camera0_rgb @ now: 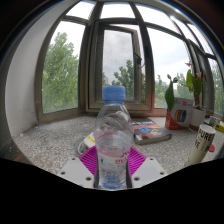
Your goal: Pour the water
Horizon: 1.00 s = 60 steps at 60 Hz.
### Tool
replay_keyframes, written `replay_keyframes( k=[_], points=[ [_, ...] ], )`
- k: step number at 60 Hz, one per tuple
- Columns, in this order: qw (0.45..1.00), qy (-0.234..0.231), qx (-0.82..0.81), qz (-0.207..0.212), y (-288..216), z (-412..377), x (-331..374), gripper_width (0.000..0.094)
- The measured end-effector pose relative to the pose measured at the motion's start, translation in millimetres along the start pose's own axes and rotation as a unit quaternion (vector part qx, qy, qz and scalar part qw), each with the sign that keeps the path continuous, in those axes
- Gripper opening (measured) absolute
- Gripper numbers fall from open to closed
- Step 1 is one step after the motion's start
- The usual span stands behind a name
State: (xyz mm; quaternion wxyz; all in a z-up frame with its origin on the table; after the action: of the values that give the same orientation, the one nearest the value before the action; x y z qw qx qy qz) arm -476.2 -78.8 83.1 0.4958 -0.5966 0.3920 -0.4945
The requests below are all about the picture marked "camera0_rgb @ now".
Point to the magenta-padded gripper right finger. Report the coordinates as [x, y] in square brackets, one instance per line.
[146, 171]

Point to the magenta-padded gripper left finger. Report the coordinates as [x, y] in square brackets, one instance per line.
[76, 171]

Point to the clear blue-capped water bottle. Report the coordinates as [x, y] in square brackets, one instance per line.
[113, 143]

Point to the dark book with colourful cover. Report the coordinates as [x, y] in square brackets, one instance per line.
[151, 132]

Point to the white mug with black lettering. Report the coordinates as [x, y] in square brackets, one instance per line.
[201, 145]

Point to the red and white filament box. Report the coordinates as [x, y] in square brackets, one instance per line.
[180, 115]

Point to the potted plant with red flowers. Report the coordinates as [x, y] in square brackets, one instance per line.
[197, 116]

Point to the small blue-green box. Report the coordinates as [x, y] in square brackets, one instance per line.
[214, 121]

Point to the grey framed window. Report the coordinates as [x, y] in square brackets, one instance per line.
[149, 66]

